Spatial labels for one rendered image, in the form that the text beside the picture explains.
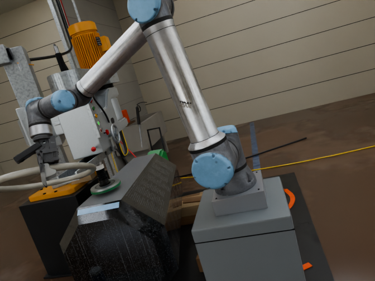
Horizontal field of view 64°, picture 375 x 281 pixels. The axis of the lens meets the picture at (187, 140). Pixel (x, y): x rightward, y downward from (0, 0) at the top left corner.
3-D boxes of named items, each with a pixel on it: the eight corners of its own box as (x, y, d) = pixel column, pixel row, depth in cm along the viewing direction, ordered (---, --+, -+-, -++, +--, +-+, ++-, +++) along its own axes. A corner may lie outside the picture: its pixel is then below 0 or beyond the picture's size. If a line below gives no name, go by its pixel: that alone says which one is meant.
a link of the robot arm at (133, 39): (169, -14, 118) (71, 91, 146) (158, -19, 107) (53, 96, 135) (188, 10, 119) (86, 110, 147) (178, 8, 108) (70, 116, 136)
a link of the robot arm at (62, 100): (72, 85, 131) (52, 95, 135) (54, 90, 120) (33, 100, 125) (82, 105, 132) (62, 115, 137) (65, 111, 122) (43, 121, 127)
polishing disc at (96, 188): (102, 181, 232) (101, 179, 231) (125, 178, 223) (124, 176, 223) (84, 194, 212) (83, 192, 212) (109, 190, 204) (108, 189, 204)
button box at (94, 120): (100, 135, 206) (86, 95, 200) (104, 135, 206) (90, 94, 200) (96, 138, 199) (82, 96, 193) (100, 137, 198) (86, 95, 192)
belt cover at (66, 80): (96, 92, 286) (90, 74, 282) (121, 85, 283) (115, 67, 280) (47, 103, 192) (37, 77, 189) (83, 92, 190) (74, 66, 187)
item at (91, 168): (30, 192, 173) (30, 187, 174) (111, 170, 169) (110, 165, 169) (-45, 193, 125) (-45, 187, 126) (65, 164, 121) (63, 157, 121)
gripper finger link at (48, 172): (57, 180, 123) (54, 160, 126) (42, 183, 120) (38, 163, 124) (58, 183, 125) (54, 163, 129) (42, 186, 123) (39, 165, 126)
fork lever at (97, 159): (95, 155, 238) (92, 149, 237) (118, 149, 236) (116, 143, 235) (53, 186, 170) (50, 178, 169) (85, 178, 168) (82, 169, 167)
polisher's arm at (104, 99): (112, 140, 289) (95, 90, 278) (135, 134, 287) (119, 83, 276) (84, 164, 217) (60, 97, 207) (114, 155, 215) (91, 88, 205)
